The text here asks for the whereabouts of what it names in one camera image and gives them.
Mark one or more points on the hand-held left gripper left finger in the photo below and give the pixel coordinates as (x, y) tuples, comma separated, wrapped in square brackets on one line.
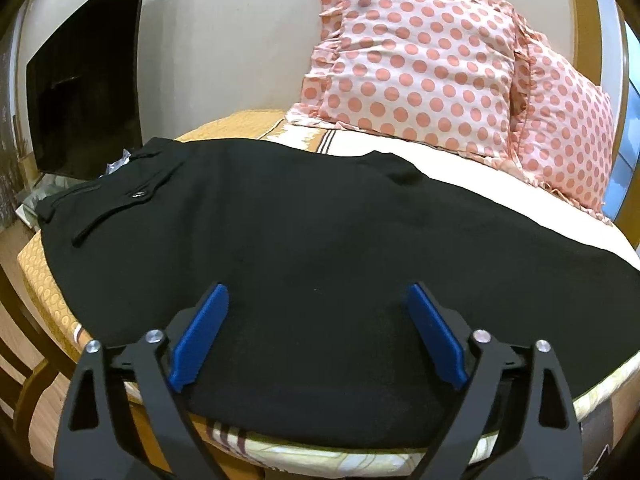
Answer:
[(196, 336)]

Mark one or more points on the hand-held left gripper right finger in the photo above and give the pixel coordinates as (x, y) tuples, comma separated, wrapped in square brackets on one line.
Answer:
[(437, 336)]

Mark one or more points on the black pants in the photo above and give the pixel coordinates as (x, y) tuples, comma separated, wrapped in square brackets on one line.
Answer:
[(320, 240)]

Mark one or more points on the bed with patterned sheet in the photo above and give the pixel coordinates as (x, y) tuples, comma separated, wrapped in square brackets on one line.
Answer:
[(525, 200)]

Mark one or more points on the wooden chair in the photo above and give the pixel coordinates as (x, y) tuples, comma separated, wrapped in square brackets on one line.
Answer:
[(22, 365)]

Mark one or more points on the small pink polka dot pillow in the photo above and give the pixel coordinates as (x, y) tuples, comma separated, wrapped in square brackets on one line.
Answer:
[(567, 135)]

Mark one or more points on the large pink polka dot pillow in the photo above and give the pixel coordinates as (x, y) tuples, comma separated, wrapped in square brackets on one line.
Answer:
[(415, 65)]

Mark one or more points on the black television screen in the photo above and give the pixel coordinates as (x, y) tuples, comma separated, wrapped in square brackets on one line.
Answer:
[(90, 80)]

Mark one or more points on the wooden headboard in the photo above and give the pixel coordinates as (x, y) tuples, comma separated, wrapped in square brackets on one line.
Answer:
[(600, 25)]

